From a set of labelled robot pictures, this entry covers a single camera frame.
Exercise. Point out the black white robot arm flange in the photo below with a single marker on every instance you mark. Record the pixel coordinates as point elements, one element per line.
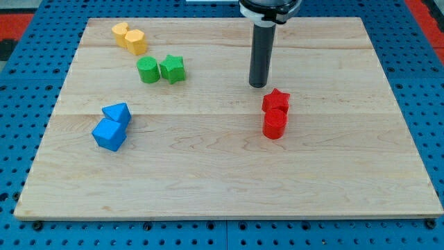
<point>267,13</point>

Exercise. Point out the blue triangle block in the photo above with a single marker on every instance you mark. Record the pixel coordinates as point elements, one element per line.
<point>118,113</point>

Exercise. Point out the blue cube block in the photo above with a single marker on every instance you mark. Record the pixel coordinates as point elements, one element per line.
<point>109,134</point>

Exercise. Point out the light wooden board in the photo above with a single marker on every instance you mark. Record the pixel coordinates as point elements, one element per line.
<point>195,149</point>

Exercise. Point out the red cylinder block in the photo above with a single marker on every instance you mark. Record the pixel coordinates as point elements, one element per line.
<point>275,122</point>

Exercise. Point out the red star block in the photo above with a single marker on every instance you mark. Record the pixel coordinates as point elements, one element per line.
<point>276,100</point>

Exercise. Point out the green star block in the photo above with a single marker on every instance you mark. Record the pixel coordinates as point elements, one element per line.
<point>173,69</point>

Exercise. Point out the green cylinder block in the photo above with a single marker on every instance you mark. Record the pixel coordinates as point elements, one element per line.
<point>148,69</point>

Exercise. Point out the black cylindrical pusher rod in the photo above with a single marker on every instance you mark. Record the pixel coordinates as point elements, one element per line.
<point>260,58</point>

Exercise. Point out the yellow hexagon block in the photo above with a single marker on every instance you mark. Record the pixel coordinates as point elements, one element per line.
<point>136,42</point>

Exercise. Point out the yellow heart block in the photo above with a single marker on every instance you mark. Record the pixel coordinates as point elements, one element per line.
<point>119,32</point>

